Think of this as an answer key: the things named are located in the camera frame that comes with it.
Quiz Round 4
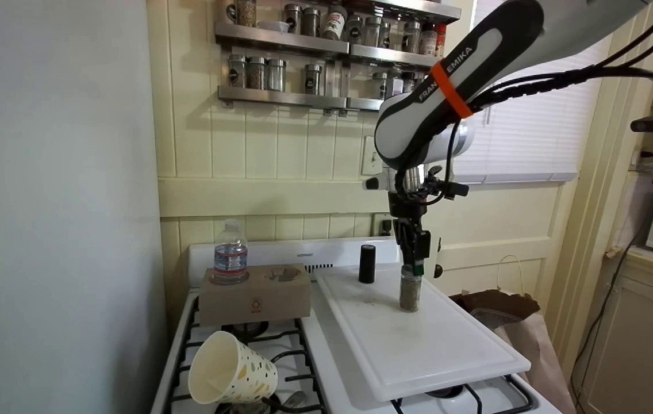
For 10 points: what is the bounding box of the black stove burner grate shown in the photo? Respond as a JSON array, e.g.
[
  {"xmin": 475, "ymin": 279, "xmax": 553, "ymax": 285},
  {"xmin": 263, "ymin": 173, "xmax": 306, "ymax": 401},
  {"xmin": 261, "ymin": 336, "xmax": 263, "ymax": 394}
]
[{"xmin": 152, "ymin": 296, "xmax": 329, "ymax": 414}]

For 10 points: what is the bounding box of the metal spice rack shelf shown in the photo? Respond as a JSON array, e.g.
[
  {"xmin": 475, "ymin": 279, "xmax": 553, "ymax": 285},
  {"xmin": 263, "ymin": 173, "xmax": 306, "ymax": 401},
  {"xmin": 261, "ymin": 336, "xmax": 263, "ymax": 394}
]
[{"xmin": 215, "ymin": 0, "xmax": 462, "ymax": 112}]

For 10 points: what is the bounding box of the white cutting board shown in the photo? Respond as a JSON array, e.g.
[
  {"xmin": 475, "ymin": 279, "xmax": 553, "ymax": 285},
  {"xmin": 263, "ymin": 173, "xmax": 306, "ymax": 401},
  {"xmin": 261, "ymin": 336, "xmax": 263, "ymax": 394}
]
[{"xmin": 315, "ymin": 264, "xmax": 532, "ymax": 404}]

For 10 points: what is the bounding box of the black wall plug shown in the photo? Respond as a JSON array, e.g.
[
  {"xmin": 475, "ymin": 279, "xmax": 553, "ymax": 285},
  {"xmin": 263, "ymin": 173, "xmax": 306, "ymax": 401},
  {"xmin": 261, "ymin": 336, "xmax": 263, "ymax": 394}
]
[{"xmin": 378, "ymin": 221, "xmax": 390, "ymax": 237}]

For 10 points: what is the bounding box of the brown paper bag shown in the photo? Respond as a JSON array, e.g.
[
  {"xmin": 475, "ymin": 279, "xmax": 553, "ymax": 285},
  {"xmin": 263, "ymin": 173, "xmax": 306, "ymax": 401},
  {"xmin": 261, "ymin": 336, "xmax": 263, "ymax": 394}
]
[{"xmin": 454, "ymin": 290, "xmax": 578, "ymax": 414}]

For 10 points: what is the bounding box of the clear plastic water bottle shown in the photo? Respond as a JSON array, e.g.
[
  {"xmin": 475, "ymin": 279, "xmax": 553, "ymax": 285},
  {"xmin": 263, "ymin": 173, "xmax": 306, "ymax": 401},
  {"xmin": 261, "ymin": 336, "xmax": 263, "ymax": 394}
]
[{"xmin": 215, "ymin": 221, "xmax": 249, "ymax": 283}]

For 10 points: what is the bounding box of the brown cardboard box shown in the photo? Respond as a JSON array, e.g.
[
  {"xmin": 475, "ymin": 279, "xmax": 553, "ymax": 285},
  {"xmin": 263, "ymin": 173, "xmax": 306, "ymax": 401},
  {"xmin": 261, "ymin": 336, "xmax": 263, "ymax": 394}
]
[{"xmin": 198, "ymin": 264, "xmax": 311, "ymax": 324}]

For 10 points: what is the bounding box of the black spice bottle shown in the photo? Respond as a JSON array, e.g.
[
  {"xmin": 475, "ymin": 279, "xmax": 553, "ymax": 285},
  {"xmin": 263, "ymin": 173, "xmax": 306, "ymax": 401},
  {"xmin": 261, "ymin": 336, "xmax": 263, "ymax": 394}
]
[{"xmin": 358, "ymin": 243, "xmax": 378, "ymax": 283}]

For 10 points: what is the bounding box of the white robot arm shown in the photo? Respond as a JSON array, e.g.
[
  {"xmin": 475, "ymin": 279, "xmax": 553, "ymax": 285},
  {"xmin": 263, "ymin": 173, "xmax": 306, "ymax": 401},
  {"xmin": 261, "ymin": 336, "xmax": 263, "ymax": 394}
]
[{"xmin": 374, "ymin": 0, "xmax": 653, "ymax": 266}]

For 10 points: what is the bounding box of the brown spice bottle silver lid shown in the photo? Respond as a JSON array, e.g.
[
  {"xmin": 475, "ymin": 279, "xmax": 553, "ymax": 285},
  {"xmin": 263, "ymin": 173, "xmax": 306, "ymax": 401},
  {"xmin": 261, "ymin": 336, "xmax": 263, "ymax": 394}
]
[{"xmin": 401, "ymin": 262, "xmax": 424, "ymax": 312}]

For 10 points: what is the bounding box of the white gas stove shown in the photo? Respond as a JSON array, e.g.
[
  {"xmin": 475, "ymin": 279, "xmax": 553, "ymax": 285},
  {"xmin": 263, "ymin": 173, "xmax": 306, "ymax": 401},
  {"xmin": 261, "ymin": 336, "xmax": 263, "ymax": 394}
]
[{"xmin": 149, "ymin": 237, "xmax": 559, "ymax": 414}]

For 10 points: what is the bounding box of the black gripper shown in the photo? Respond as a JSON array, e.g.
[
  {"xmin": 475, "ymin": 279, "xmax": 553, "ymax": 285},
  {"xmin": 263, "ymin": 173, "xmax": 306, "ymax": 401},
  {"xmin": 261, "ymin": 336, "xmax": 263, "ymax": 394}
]
[{"xmin": 388, "ymin": 190, "xmax": 430, "ymax": 264}]

